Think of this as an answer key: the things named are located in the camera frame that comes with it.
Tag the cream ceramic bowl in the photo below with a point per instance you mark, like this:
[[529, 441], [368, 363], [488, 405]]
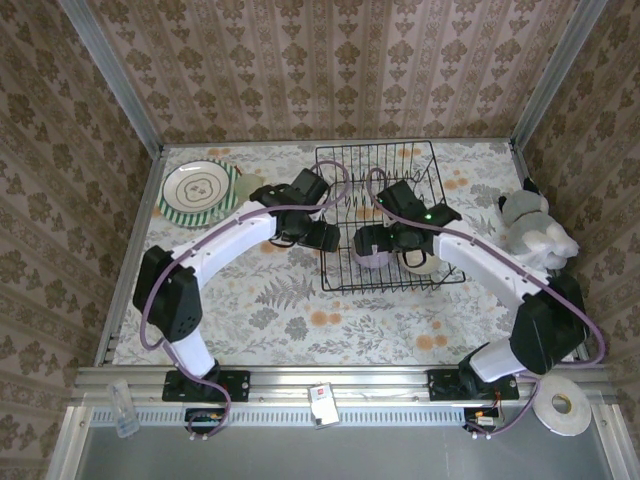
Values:
[[420, 264]]

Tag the lilac bowl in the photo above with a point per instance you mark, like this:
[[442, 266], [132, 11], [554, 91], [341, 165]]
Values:
[[372, 260]]

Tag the white plate with flower outline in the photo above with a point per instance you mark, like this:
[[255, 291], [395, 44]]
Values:
[[197, 187]]

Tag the green striped plate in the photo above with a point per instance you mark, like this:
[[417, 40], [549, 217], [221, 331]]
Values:
[[190, 217]]

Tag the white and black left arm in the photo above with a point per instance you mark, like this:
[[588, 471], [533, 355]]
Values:
[[225, 240]]

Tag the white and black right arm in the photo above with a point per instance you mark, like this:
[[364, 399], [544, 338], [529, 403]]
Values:
[[480, 260]]

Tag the floral patterned tablecloth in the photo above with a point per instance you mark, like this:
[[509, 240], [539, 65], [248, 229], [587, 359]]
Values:
[[300, 325]]

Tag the grey white plush toy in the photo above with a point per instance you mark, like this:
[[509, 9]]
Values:
[[530, 230]]

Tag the small white tag device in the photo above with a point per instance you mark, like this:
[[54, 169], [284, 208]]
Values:
[[322, 405]]

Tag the small black power connector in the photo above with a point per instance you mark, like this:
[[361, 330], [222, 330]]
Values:
[[482, 422], [207, 417]]

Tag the grey metal shelf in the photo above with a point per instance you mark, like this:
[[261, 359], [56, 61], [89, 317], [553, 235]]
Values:
[[350, 455]]

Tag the white tape roll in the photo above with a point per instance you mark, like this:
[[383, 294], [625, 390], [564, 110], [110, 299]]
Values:
[[550, 415]]

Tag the clear plastic bottle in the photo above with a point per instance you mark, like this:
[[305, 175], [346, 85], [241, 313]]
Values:
[[124, 410]]

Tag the aluminium frame rail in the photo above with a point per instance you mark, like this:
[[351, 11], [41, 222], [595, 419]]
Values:
[[350, 375]]

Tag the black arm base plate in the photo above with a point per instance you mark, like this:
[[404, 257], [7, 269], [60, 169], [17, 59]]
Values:
[[235, 385], [442, 387]]

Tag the aluminium frame post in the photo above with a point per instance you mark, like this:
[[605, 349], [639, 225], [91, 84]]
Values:
[[115, 80], [552, 75]]

